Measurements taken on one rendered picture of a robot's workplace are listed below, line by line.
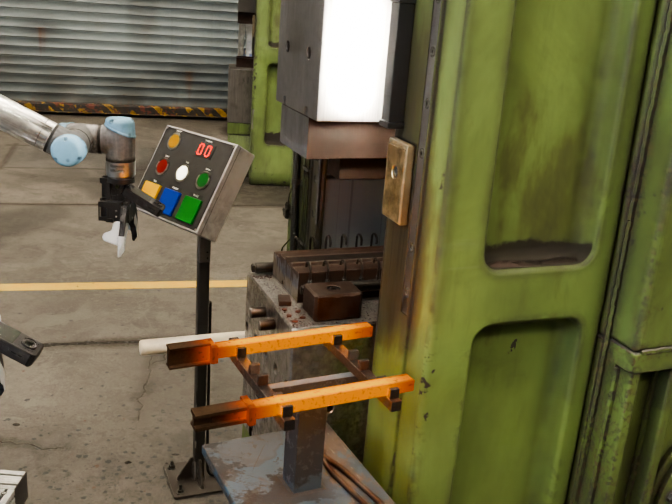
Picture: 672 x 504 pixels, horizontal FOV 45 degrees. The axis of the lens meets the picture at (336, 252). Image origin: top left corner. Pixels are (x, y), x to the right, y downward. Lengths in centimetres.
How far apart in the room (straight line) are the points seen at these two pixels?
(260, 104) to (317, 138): 485
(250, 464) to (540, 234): 78
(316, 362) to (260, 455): 26
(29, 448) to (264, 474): 158
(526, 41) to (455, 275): 48
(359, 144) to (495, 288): 48
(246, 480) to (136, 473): 132
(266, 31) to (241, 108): 72
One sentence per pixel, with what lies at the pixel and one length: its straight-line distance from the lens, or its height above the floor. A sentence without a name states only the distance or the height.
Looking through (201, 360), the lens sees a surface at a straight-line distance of 162.
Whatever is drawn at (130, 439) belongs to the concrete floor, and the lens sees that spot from 318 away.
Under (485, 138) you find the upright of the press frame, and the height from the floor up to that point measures 140.
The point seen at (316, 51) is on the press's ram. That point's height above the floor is 151.
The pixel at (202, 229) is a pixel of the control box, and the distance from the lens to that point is 233.
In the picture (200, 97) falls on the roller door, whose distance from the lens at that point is 984.
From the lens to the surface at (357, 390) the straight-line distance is 148.
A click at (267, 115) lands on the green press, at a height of 58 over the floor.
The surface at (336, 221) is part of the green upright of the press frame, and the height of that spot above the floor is 104.
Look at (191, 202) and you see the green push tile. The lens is 237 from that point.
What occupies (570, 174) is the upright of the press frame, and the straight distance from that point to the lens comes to 180.
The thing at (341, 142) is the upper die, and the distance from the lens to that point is 190.
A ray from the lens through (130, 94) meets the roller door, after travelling 980.
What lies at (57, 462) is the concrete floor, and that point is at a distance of 309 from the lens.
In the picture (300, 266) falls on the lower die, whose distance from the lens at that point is 200.
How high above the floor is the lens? 166
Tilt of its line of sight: 18 degrees down
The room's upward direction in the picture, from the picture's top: 4 degrees clockwise
